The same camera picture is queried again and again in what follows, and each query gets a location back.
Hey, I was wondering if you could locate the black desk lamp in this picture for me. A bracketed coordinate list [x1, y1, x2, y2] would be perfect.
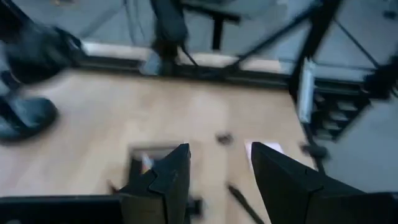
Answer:
[0, 24, 85, 144]

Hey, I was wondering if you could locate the silver frame bracket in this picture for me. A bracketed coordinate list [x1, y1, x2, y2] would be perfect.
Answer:
[297, 58, 317, 124]

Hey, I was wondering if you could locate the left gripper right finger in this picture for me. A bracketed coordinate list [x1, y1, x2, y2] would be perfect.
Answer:
[251, 141, 326, 224]

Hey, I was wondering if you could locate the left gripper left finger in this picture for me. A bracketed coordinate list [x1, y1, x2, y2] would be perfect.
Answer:
[112, 142, 191, 224]

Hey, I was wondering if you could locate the pink sticky note pad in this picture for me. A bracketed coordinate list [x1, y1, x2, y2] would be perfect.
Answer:
[244, 141, 285, 169]

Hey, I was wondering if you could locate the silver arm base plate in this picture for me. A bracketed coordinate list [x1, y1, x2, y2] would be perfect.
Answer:
[139, 51, 163, 76]

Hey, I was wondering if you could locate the black aluminium upright post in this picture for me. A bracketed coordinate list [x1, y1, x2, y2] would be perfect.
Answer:
[289, 0, 341, 98]

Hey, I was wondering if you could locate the black binder clip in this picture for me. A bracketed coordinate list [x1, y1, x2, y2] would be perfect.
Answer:
[216, 133, 234, 146]

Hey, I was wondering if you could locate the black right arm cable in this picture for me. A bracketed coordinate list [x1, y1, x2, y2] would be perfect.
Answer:
[180, 43, 200, 68]

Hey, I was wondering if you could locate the black pen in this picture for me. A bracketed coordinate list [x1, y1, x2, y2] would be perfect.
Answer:
[228, 183, 265, 224]

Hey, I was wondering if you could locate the black diagonal frame beam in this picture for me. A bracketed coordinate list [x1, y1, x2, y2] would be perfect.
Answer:
[236, 9, 312, 63]

